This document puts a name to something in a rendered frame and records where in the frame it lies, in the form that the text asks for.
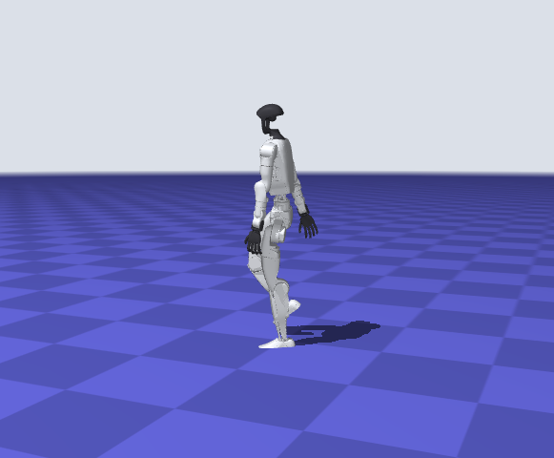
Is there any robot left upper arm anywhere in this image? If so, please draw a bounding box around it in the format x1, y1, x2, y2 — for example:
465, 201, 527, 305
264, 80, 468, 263
258, 143, 277, 193

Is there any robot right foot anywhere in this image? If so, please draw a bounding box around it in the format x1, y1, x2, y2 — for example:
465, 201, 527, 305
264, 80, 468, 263
273, 300, 300, 324

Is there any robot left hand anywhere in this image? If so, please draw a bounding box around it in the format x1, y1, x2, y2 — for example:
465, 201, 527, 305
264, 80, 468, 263
244, 220, 264, 255

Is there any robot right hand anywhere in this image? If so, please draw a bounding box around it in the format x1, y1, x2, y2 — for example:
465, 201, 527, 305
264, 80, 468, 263
298, 204, 318, 239

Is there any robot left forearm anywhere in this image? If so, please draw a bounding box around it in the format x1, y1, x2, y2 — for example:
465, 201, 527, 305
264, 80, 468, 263
253, 182, 269, 229

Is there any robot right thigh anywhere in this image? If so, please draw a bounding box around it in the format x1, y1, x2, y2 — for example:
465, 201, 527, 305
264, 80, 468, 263
249, 211, 271, 271

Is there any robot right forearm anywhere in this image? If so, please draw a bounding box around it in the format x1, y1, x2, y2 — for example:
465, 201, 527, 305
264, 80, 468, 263
292, 180, 307, 214

